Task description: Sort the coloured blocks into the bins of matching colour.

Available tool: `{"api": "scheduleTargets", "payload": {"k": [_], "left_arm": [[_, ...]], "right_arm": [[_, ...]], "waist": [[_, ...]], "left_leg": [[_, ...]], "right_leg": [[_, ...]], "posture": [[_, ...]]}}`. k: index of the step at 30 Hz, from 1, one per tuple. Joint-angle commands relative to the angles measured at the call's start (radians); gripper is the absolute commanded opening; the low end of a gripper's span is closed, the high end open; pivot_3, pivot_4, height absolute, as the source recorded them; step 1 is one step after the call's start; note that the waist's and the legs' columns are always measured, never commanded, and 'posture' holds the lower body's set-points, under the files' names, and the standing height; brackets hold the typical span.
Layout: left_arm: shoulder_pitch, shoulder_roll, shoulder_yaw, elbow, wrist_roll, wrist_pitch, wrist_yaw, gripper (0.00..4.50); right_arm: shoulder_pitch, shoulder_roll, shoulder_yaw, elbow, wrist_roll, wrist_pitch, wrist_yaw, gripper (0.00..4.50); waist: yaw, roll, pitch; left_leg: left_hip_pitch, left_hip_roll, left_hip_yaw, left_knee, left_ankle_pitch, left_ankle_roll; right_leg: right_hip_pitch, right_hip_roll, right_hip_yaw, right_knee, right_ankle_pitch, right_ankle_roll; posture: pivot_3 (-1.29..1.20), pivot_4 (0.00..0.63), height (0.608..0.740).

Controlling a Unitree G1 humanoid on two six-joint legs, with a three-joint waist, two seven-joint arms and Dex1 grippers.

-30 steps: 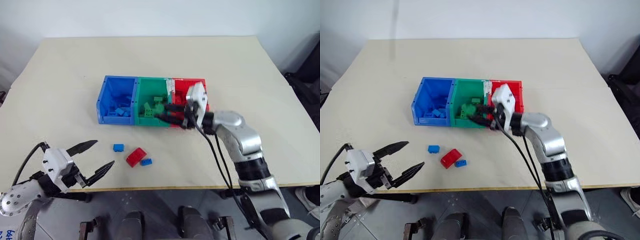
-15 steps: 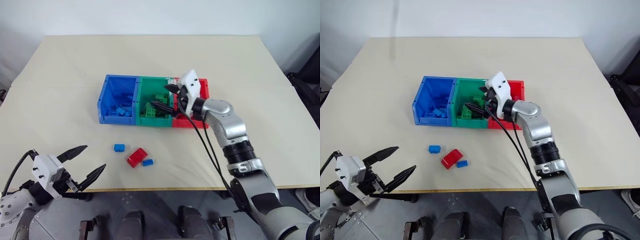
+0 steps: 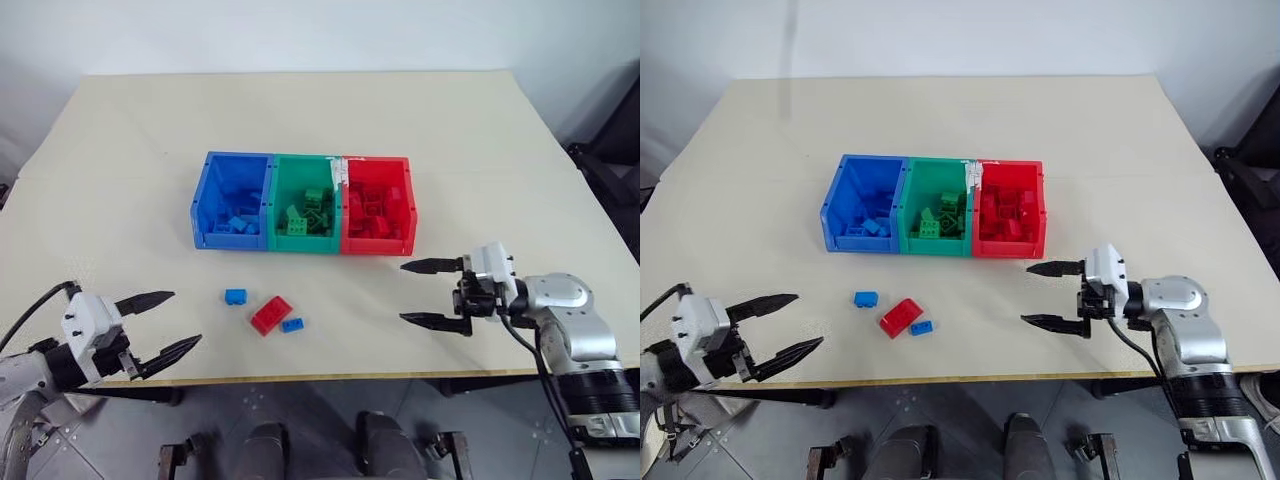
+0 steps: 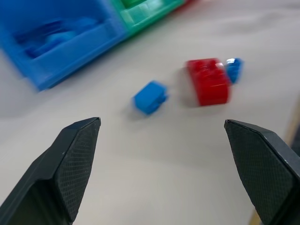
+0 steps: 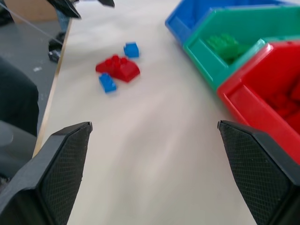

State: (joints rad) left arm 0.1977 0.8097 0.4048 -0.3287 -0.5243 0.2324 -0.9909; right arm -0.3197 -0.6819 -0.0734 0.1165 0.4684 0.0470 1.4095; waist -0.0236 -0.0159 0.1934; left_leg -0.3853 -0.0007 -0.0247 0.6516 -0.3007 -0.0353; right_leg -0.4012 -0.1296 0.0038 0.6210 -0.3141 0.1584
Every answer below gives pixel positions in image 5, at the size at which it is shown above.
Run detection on black shoe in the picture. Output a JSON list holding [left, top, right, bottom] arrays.
[[47, 32, 67, 63]]

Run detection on dark rounded shape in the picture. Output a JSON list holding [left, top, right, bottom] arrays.
[[0, 55, 39, 137]]

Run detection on red studded sloped block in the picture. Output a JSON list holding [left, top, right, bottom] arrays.
[[95, 54, 142, 83]]

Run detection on small blue studded block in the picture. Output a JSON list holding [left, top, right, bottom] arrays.
[[123, 42, 140, 59], [98, 73, 118, 94]]

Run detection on green plastic bin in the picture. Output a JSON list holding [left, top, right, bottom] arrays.
[[182, 5, 300, 92]]

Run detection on red plastic bin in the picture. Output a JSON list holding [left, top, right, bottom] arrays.
[[216, 41, 300, 165]]

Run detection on thin grey cable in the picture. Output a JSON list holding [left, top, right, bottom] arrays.
[[0, 4, 64, 44]]

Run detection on blue plastic bin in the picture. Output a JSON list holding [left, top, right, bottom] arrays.
[[165, 0, 300, 47]]

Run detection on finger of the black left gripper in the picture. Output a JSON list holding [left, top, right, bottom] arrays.
[[46, 0, 82, 20], [97, 0, 115, 8]]

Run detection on brown cardboard box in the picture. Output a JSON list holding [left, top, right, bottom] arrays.
[[4, 0, 60, 23]]

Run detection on person's leg in jeans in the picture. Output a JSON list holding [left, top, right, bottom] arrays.
[[55, 8, 72, 36]]

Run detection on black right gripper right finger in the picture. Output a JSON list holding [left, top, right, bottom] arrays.
[[217, 120, 300, 225]]

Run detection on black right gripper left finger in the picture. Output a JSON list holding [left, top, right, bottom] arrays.
[[0, 121, 93, 225]]

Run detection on green studded block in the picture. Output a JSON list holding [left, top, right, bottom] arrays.
[[206, 33, 240, 54], [217, 44, 253, 66]]

